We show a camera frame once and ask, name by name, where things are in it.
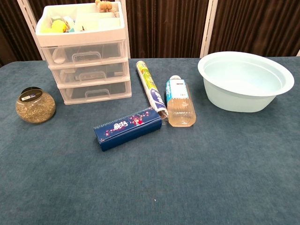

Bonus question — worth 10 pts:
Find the light blue plastic basin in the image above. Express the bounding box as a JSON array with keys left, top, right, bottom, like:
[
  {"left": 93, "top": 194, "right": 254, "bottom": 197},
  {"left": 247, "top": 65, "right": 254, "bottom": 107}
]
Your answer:
[{"left": 197, "top": 51, "right": 295, "bottom": 113}]

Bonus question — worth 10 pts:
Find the blue rectangular snack box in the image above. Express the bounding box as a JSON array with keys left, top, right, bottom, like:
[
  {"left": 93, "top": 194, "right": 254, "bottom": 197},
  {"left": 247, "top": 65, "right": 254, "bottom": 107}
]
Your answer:
[{"left": 93, "top": 106, "right": 163, "bottom": 152}]

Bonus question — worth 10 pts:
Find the blue table cloth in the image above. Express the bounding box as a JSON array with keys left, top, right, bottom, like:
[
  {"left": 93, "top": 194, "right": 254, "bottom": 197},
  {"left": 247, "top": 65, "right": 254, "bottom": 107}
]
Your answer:
[{"left": 0, "top": 56, "right": 300, "bottom": 225}]

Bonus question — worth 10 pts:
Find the clear ribbed plastic bottle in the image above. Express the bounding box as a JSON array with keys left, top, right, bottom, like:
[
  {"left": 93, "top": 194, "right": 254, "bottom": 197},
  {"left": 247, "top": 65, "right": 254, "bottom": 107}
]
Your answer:
[{"left": 165, "top": 75, "right": 197, "bottom": 128}]

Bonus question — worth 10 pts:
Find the white frame post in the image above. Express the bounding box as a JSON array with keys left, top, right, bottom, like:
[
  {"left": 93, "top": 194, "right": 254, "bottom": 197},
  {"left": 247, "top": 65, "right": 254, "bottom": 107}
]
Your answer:
[
  {"left": 16, "top": 0, "right": 47, "bottom": 61},
  {"left": 200, "top": 0, "right": 220, "bottom": 58}
]

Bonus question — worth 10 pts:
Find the brown plush toy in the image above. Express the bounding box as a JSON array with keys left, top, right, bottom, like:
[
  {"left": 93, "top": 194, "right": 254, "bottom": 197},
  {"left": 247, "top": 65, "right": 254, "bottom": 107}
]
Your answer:
[{"left": 95, "top": 0, "right": 117, "bottom": 13}]

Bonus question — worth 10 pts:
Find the white drawer organizer box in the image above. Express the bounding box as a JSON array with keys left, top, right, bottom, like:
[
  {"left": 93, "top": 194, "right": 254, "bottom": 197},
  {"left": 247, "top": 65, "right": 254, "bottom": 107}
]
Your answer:
[{"left": 35, "top": 1, "right": 132, "bottom": 105}]

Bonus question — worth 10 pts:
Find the white plastic drawer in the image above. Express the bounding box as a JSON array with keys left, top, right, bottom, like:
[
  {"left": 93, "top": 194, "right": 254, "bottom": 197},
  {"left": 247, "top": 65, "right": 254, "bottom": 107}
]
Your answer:
[
  {"left": 58, "top": 79, "right": 132, "bottom": 105},
  {"left": 49, "top": 62, "right": 130, "bottom": 85}
]

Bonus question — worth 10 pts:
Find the clear drawer with white bottle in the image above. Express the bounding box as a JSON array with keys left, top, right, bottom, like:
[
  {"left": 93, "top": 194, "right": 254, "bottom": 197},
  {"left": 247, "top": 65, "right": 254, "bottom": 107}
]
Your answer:
[{"left": 41, "top": 39, "right": 128, "bottom": 69}]

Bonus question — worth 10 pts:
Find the cling film roll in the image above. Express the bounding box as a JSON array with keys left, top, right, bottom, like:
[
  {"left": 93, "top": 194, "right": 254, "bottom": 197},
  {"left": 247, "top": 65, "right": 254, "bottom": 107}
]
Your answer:
[{"left": 135, "top": 60, "right": 169, "bottom": 125}]

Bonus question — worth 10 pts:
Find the dark brown curtain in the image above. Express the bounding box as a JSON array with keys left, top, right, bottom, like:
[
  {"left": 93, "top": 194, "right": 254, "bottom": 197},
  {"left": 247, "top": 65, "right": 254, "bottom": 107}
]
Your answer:
[
  {"left": 208, "top": 0, "right": 300, "bottom": 57},
  {"left": 125, "top": 0, "right": 210, "bottom": 59},
  {"left": 28, "top": 0, "right": 97, "bottom": 17},
  {"left": 0, "top": 0, "right": 43, "bottom": 68}
]

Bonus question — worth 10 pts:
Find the yellow rubber duck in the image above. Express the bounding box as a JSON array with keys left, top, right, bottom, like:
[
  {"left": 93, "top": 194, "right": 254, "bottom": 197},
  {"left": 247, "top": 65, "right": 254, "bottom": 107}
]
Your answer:
[{"left": 41, "top": 20, "right": 68, "bottom": 33}]

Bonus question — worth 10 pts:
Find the round glass jar black lid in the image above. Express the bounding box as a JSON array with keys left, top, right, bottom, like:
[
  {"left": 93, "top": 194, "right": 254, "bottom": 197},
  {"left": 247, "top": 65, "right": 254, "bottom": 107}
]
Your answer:
[{"left": 15, "top": 86, "right": 57, "bottom": 124}]

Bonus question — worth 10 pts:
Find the small white bottle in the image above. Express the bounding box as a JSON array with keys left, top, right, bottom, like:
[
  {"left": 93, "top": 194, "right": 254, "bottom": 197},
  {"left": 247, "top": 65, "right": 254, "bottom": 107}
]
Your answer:
[{"left": 52, "top": 48, "right": 67, "bottom": 65}]

